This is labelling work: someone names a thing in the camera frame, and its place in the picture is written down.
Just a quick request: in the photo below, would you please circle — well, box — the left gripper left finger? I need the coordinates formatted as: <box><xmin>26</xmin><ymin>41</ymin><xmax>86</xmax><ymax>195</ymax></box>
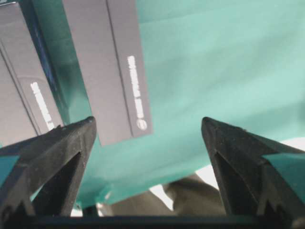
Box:
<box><xmin>0</xmin><ymin>116</ymin><xmax>97</xmax><ymax>217</ymax></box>

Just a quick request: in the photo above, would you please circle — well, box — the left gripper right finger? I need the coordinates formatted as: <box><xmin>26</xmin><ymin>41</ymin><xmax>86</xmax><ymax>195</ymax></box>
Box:
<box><xmin>201</xmin><ymin>117</ymin><xmax>305</xmax><ymax>217</ymax></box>

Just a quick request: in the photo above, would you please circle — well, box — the black camera box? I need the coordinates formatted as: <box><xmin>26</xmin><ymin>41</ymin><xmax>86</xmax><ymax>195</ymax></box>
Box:
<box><xmin>0</xmin><ymin>0</ymin><xmax>64</xmax><ymax>147</ymax></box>
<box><xmin>63</xmin><ymin>0</ymin><xmax>153</xmax><ymax>146</ymax></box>

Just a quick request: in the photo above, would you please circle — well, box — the green table cloth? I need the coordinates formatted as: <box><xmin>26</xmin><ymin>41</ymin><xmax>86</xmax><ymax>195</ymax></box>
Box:
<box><xmin>76</xmin><ymin>0</ymin><xmax>305</xmax><ymax>207</ymax></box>

